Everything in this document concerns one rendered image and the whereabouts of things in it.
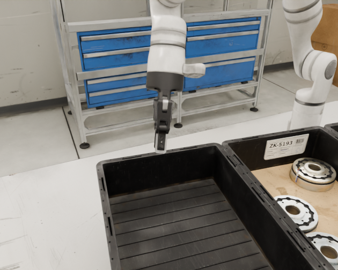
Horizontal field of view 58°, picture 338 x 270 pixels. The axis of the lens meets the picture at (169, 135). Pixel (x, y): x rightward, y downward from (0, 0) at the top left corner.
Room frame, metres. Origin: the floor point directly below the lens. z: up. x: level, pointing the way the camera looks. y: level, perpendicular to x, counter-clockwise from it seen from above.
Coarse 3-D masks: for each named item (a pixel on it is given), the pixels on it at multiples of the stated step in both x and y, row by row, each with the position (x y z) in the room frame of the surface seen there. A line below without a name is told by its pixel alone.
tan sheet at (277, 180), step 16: (256, 176) 0.63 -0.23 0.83; (272, 176) 0.63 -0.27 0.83; (288, 176) 0.63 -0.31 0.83; (272, 192) 0.57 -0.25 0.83; (288, 192) 0.57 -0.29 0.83; (304, 192) 0.57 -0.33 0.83; (320, 192) 0.57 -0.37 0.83; (336, 192) 0.57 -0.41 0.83; (320, 208) 0.51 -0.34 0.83; (336, 208) 0.51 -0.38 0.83; (320, 224) 0.46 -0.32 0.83; (336, 224) 0.46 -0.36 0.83
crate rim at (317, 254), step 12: (276, 132) 0.68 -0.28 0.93; (288, 132) 0.68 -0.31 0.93; (300, 132) 0.69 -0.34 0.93; (324, 132) 0.69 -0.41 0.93; (228, 144) 0.63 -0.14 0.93; (252, 180) 0.49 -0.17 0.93; (264, 192) 0.45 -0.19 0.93; (276, 204) 0.42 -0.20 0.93; (288, 216) 0.39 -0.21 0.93; (300, 240) 0.34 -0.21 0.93; (312, 252) 0.31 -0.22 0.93; (324, 264) 0.29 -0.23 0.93
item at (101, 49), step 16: (80, 32) 2.11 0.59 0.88; (96, 32) 2.15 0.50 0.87; (112, 32) 2.20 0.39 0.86; (128, 32) 2.24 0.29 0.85; (144, 32) 2.28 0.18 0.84; (80, 48) 2.11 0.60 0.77; (96, 48) 2.15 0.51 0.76; (112, 48) 2.19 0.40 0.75; (128, 48) 2.25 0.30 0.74; (144, 48) 2.28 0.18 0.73; (96, 64) 2.14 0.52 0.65; (112, 64) 2.19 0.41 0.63; (128, 64) 2.24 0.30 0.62; (96, 80) 2.12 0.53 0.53; (112, 80) 2.17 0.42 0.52; (128, 80) 2.23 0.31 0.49; (144, 80) 2.29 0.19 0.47; (96, 96) 2.13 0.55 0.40; (112, 96) 2.18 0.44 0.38; (128, 96) 2.23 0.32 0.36; (144, 96) 2.29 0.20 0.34
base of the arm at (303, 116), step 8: (296, 104) 0.91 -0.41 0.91; (296, 112) 0.90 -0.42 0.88; (304, 112) 0.88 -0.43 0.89; (312, 112) 0.87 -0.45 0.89; (320, 112) 0.88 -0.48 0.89; (288, 120) 0.93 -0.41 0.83; (296, 120) 0.89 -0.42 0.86; (304, 120) 0.88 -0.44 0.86; (312, 120) 0.87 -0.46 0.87; (320, 120) 0.88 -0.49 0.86; (288, 128) 0.93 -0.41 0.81; (296, 128) 0.89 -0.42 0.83
